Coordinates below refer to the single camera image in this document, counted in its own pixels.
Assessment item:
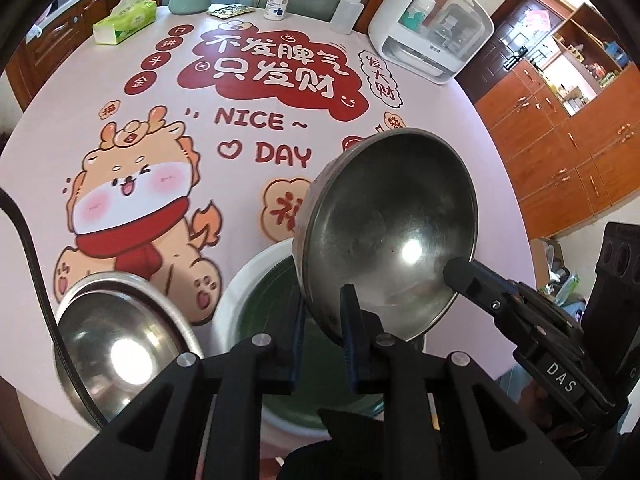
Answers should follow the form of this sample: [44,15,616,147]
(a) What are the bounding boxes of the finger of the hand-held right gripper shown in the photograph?
[442,256,532,342]

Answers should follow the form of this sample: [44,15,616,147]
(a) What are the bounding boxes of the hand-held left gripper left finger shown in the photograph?
[60,292,307,480]

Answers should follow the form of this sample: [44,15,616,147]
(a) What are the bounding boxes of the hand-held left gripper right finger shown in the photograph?
[339,284,551,480]

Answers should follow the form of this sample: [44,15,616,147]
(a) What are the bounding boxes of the green plate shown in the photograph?
[240,255,401,431]

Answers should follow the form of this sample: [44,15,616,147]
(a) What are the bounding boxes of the white and green bowl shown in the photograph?
[209,244,426,461]

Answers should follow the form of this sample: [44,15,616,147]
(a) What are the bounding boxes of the small steel bowl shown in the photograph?
[291,129,478,346]

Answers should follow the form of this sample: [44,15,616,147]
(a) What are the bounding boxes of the large steel bowl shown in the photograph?
[52,270,203,431]

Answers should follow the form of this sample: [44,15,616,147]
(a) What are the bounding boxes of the person's right hand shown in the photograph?
[525,380,608,441]

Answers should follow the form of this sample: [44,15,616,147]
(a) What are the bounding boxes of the cardboard box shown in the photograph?
[530,237,568,301]

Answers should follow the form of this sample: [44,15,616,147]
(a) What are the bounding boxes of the printed pink tablecloth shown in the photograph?
[0,2,531,441]

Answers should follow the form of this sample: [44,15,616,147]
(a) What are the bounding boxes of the dark brown door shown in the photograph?
[457,0,566,103]

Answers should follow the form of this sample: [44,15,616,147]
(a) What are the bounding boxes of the clear glass bottle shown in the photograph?
[440,2,476,43]

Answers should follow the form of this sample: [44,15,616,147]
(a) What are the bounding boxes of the white countertop storage cabinet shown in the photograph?
[368,0,496,86]

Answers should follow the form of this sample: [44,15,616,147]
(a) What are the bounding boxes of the white bottle with teal label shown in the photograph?
[404,0,441,31]

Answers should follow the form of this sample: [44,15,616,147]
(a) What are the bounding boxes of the clear squeeze bottle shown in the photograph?
[330,0,367,36]

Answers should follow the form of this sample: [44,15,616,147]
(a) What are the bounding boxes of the patterned foil packet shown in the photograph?
[206,4,253,19]

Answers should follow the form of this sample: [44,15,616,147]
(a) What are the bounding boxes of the green tissue box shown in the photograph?
[92,0,157,46]

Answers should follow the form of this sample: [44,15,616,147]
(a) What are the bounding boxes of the wooden sideboard with niche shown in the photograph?
[0,0,166,111]

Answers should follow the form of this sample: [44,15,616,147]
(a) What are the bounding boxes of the wooden wall cabinets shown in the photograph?
[475,2,640,241]

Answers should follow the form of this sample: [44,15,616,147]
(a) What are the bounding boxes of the black cable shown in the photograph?
[0,187,108,431]

